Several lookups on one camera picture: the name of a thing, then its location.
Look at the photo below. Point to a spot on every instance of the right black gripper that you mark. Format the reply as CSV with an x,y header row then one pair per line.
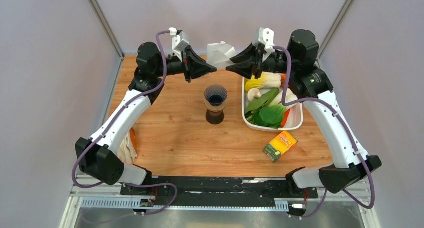
x,y
246,69

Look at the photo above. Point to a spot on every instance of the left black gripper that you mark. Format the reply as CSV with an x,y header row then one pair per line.
x,y
194,66

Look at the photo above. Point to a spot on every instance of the single white paper filter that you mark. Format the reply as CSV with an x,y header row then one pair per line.
x,y
219,55

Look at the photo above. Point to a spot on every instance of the blue glass cone dripper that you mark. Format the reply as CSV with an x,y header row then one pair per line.
x,y
215,95

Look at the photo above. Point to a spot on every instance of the brown glass coffee carafe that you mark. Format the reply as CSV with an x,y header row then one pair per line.
x,y
214,118

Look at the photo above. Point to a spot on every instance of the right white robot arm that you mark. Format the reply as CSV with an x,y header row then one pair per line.
x,y
350,160

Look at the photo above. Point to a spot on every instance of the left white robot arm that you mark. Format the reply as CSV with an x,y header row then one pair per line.
x,y
97,156

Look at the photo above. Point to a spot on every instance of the white paper coffee filters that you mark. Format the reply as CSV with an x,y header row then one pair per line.
x,y
126,151

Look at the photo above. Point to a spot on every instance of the yellow napa cabbage toy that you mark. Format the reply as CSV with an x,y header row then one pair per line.
x,y
266,80

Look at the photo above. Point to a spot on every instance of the white mushroom toy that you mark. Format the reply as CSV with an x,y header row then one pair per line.
x,y
253,93

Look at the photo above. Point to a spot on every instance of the small orange pumpkin toy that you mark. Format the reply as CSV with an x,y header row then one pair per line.
x,y
283,80

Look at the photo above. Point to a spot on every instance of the green bok choy toy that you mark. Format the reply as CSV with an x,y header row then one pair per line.
x,y
270,117
271,98

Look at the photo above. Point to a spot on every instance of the orange carrot toy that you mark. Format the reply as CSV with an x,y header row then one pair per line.
x,y
285,118

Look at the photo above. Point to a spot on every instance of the white rectangular tray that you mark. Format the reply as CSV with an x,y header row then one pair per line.
x,y
294,120

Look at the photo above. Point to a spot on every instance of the yellow green juice box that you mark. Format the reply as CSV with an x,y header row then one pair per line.
x,y
279,146

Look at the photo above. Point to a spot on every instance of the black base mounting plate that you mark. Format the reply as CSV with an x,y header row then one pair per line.
x,y
197,191

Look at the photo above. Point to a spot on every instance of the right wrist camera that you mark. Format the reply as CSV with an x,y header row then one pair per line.
x,y
264,41

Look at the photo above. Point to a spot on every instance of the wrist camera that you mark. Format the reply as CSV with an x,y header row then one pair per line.
x,y
264,41
180,41

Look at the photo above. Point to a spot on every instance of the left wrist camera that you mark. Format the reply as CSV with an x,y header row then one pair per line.
x,y
180,41

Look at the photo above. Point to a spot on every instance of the aluminium frame rail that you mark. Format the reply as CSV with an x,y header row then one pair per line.
x,y
106,196

